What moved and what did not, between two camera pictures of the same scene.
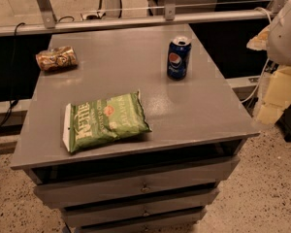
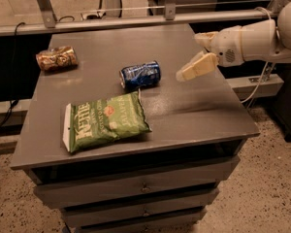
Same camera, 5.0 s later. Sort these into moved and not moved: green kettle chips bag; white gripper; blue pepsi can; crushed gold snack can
Moved: blue pepsi can; white gripper
Not moved: crushed gold snack can; green kettle chips bag
